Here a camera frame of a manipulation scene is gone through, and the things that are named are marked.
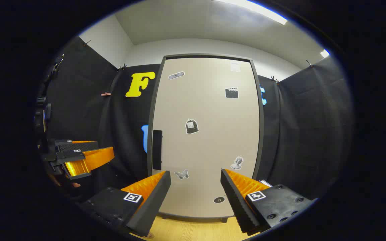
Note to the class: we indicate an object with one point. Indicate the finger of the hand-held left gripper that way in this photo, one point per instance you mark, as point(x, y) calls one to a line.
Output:
point(79, 146)
point(92, 157)

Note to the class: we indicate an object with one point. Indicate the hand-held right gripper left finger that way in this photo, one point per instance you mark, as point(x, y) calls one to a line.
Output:
point(157, 201)

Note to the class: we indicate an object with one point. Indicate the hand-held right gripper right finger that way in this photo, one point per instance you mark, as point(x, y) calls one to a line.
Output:
point(235, 204)

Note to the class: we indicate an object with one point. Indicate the beige cabinet door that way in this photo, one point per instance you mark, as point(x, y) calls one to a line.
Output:
point(209, 144)

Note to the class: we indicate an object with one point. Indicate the dark grey cabinet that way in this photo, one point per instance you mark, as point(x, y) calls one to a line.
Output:
point(224, 220)

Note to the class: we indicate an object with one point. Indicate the white and blue box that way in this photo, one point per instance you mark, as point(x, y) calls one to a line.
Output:
point(265, 183)

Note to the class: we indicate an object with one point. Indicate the black backdrop cloth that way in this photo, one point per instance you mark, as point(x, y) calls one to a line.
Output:
point(79, 100)

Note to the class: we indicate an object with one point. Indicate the pink clip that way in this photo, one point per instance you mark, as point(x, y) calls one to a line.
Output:
point(105, 94)

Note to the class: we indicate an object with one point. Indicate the small ceiling light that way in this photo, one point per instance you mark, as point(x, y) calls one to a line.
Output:
point(324, 53)

